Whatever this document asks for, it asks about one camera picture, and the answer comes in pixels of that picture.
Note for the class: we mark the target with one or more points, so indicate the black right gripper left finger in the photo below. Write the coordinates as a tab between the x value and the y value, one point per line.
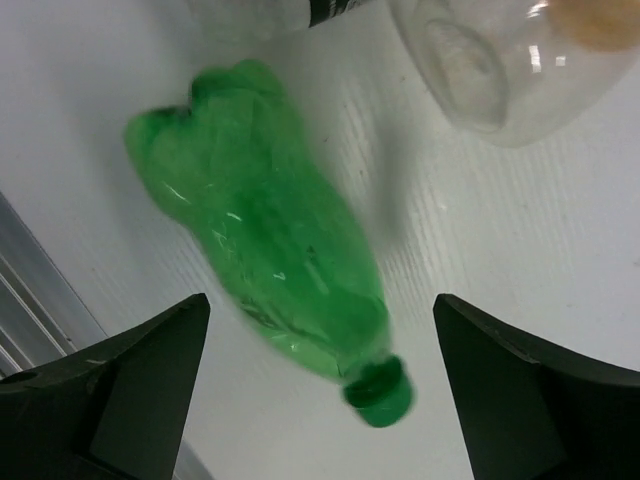
114	410

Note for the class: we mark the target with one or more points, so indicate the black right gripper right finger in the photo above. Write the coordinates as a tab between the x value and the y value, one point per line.
531	409

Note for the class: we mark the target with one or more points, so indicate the crushed green bottle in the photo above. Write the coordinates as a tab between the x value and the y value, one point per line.
232	166

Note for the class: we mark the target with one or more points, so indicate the clear bottle yellow cap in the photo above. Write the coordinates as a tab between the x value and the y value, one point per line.
516	71

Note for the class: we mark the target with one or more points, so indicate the clear bottle black label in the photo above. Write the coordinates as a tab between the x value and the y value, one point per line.
240	21

